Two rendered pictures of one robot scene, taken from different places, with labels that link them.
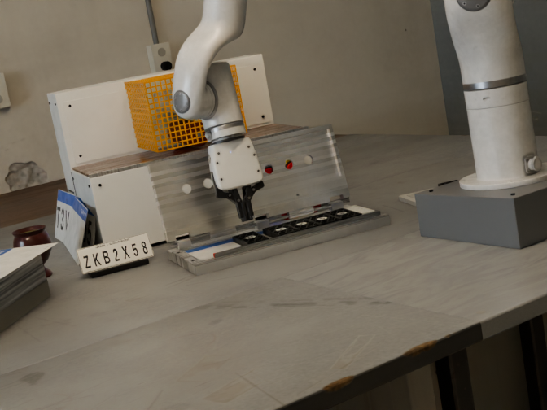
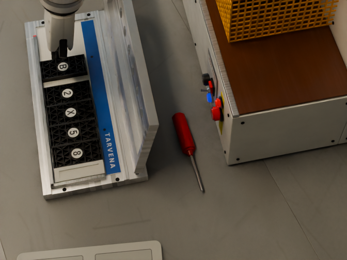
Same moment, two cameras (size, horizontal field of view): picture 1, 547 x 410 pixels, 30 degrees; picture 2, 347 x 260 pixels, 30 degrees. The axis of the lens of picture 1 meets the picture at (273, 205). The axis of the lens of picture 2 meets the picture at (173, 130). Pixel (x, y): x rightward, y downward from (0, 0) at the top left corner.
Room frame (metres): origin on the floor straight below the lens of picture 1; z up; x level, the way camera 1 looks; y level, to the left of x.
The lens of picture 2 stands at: (2.48, -0.71, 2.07)
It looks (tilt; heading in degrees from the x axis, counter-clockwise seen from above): 60 degrees down; 101
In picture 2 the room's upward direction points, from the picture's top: 3 degrees counter-clockwise
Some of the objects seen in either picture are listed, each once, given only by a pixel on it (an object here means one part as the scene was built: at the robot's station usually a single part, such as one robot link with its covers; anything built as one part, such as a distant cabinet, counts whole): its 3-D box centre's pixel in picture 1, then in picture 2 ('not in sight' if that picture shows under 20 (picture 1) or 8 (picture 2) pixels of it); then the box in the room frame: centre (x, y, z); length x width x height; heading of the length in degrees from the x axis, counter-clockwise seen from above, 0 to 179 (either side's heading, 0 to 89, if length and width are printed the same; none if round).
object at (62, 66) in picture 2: (251, 239); (63, 68); (2.10, 0.06, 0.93); 0.10 x 0.05 x 0.01; 20
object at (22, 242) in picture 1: (34, 253); not in sight; (2.22, 0.54, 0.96); 0.09 x 0.09 x 0.11
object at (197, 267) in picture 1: (277, 233); (81, 94); (2.15, 0.00, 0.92); 0.44 x 0.21 x 0.04; 110
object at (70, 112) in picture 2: (302, 226); (71, 113); (2.14, -0.05, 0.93); 0.10 x 0.05 x 0.01; 20
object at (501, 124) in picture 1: (501, 133); not in sight; (1.95, -0.46, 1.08); 0.19 x 0.19 x 0.18
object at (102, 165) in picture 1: (216, 139); (311, 23); (2.60, 0.11, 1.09); 0.75 x 0.40 x 0.38; 110
